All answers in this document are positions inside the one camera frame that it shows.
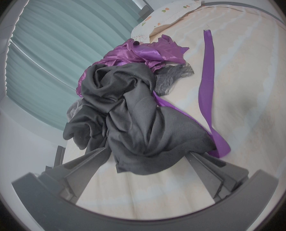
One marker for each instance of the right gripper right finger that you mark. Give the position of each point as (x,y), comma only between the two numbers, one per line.
(212,174)

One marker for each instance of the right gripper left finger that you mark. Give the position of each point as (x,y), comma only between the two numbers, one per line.
(85,167)

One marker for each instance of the black T-shirt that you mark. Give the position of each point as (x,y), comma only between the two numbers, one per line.
(138,119)

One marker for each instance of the grey garment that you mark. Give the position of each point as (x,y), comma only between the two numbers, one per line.
(74,109)

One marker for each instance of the bed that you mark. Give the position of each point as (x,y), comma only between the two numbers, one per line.
(241,92)

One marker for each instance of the blue-green curtain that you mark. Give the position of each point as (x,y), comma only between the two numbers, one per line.
(37,85)
(73,15)

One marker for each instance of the purple satin garment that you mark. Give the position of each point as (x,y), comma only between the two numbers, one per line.
(143,54)

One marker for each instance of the white printed pillow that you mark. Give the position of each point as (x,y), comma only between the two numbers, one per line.
(167,14)

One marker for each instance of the grey bedside table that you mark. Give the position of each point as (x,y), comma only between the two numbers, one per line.
(145,12)

